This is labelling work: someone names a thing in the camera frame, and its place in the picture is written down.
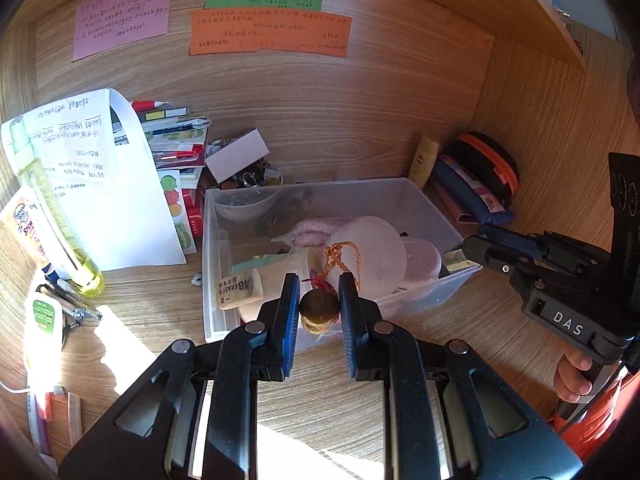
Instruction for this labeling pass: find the small white box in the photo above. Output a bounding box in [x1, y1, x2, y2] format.
[205, 129, 269, 183]

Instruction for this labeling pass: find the right hand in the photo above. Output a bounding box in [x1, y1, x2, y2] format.
[553, 346, 592, 403]

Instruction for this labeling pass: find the orange label tube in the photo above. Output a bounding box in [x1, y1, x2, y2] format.
[23, 281, 64, 392]

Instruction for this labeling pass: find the black orange round case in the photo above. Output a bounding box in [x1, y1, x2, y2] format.
[444, 131, 521, 205]

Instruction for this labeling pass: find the pink sticky note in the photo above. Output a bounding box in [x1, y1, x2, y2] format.
[73, 0, 170, 61]

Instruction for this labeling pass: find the beige eraser block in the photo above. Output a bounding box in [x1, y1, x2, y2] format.
[215, 268, 264, 310]

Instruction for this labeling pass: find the orange sticky note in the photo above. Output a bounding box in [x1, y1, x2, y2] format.
[189, 6, 352, 58]

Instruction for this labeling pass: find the stack of books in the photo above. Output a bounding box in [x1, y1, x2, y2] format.
[130, 101, 210, 254]

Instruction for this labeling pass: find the white paper file holder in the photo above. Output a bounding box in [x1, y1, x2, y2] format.
[1, 88, 186, 271]

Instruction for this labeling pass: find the gold bell charm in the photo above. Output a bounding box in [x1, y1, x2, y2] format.
[297, 240, 362, 336]

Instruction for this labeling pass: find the pink rope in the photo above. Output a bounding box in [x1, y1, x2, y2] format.
[271, 216, 352, 248]

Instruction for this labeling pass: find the white lidded jar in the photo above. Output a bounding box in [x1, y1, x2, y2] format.
[399, 237, 442, 289]

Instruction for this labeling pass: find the navy blue pouch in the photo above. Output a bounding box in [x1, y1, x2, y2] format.
[432, 157, 515, 226]

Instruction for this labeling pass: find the clear plastic storage bin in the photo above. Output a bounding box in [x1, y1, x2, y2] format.
[202, 178, 480, 342]

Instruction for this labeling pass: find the yellow lotion tube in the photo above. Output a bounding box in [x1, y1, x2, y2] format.
[408, 134, 439, 188]

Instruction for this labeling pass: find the white bowl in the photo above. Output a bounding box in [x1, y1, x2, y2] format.
[214, 186, 281, 223]

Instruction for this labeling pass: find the pink notebook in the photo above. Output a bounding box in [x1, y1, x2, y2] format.
[433, 182, 477, 226]

